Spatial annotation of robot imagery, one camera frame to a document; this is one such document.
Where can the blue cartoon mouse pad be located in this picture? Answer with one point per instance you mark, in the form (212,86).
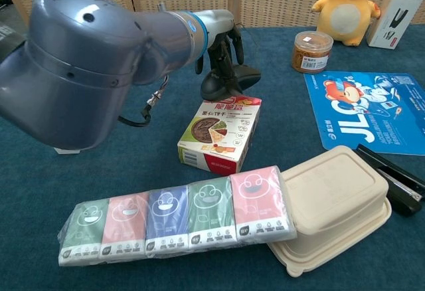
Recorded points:
(365,118)

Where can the clear jar with brown food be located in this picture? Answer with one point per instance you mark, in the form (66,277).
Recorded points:
(310,55)

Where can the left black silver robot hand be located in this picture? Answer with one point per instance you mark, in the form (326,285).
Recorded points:
(220,25)

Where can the red white snack box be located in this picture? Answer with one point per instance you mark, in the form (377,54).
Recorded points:
(216,138)

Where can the black stapler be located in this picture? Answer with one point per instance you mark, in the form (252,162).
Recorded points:
(398,188)

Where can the beige lidded lunch container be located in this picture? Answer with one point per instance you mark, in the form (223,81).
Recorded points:
(332,198)

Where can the small white cardboard box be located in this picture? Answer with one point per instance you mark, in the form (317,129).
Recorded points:
(66,151)

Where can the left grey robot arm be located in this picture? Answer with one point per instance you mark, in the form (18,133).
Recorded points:
(83,71)

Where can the wrapped pocket tissue multipack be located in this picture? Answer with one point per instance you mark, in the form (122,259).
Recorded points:
(172,218)

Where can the blue felt table cover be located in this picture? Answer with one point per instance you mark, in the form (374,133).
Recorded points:
(133,171)

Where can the yellow plush toy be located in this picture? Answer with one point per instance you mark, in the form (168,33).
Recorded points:
(345,15)

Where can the tall white stapler box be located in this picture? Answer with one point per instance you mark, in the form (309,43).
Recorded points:
(391,22)

